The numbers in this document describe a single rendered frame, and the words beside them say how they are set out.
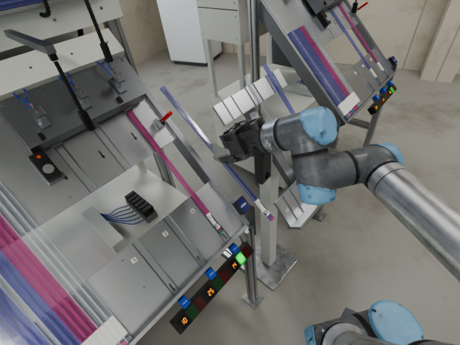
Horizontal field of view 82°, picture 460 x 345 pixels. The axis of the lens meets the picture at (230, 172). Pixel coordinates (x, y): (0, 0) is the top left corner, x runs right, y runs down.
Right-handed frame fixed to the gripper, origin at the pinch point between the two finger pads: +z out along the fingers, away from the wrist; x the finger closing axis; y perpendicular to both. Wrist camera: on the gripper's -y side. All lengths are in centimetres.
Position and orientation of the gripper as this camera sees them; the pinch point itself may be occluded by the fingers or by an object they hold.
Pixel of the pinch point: (219, 157)
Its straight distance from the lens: 78.3
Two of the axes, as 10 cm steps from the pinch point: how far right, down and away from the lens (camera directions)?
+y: -4.8, -8.1, -3.3
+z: -6.6, 0.9, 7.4
